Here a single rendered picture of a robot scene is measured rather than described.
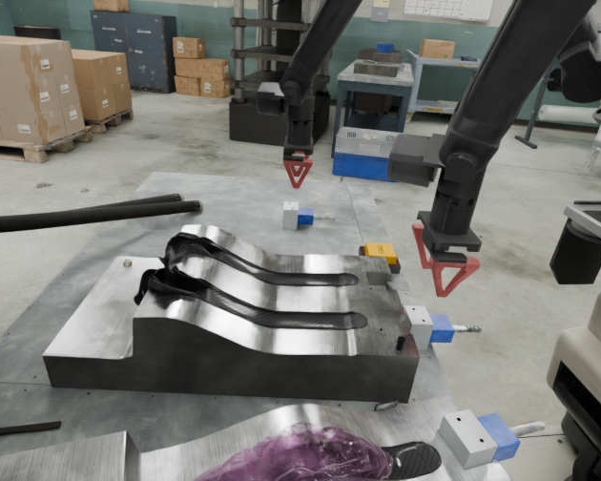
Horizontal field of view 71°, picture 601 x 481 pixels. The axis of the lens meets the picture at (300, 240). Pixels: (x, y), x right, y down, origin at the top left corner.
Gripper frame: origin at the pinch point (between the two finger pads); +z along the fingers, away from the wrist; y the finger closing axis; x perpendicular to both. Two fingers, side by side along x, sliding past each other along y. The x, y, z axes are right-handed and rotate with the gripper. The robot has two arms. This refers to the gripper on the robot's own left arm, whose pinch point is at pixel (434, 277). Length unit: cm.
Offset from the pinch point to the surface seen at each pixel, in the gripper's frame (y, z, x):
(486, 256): -172, 95, 107
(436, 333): 2.4, 9.3, 1.6
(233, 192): -62, 13, -39
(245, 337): 11.7, 3.1, -28.6
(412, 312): -0.2, 7.2, -2.1
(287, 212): -39.3, 8.4, -23.0
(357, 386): 13.8, 9.6, -13.0
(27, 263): -141, 94, -160
